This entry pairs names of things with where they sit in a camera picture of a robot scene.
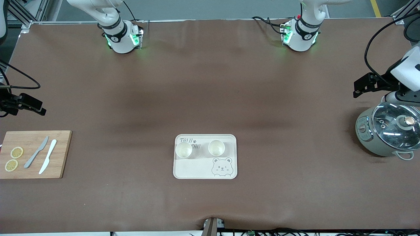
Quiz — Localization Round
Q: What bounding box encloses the grey-green electric pot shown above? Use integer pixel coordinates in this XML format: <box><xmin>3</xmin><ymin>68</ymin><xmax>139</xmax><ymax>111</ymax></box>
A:
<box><xmin>355</xmin><ymin>106</ymin><xmax>420</xmax><ymax>161</ymax></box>

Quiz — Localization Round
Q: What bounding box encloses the grey plastic knife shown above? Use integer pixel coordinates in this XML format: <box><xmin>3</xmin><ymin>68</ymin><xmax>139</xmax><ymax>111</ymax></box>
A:
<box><xmin>24</xmin><ymin>136</ymin><xmax>49</xmax><ymax>169</ymax></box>

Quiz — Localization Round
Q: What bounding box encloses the cream paper cup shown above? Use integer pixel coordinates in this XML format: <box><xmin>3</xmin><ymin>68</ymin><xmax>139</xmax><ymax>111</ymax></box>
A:
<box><xmin>208</xmin><ymin>140</ymin><xmax>225</xmax><ymax>157</ymax></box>

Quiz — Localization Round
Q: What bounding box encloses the glass pot lid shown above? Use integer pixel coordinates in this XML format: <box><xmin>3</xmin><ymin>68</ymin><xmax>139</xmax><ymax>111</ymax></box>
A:
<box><xmin>372</xmin><ymin>102</ymin><xmax>420</xmax><ymax>152</ymax></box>

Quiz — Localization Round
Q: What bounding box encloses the black base cable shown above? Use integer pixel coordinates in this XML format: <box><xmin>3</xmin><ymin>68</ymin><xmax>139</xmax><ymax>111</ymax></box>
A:
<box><xmin>122</xmin><ymin>0</ymin><xmax>137</xmax><ymax>21</ymax></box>
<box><xmin>251</xmin><ymin>16</ymin><xmax>286</xmax><ymax>35</ymax></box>

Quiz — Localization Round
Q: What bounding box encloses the black right base cable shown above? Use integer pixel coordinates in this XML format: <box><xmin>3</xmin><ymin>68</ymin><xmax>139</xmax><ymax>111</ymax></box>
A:
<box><xmin>122</xmin><ymin>0</ymin><xmax>137</xmax><ymax>21</ymax></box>

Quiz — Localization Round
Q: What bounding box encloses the white plastic cup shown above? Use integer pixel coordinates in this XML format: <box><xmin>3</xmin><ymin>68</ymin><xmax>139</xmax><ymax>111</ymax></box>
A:
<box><xmin>175</xmin><ymin>142</ymin><xmax>193</xmax><ymax>159</ymax></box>

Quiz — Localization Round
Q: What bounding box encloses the wooden cutting board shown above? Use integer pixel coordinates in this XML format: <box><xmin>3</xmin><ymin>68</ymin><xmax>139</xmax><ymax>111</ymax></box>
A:
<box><xmin>0</xmin><ymin>130</ymin><xmax>73</xmax><ymax>179</ymax></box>

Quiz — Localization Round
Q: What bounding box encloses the black left base cable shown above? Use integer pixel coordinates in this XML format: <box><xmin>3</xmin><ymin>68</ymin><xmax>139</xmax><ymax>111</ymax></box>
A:
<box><xmin>251</xmin><ymin>16</ymin><xmax>286</xmax><ymax>35</ymax></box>

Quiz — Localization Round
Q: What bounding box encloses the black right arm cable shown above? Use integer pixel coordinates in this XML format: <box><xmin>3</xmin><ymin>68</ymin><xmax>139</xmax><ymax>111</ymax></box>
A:
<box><xmin>0</xmin><ymin>60</ymin><xmax>41</xmax><ymax>90</ymax></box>

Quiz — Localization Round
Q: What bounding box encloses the cream bear print tray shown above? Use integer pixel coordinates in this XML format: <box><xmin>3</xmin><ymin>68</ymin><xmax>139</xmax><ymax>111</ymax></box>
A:
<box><xmin>173</xmin><ymin>134</ymin><xmax>237</xmax><ymax>180</ymax></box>

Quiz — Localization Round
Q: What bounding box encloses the white plastic knife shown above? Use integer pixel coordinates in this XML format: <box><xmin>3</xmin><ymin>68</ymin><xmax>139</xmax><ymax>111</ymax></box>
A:
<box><xmin>39</xmin><ymin>139</ymin><xmax>57</xmax><ymax>175</ymax></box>

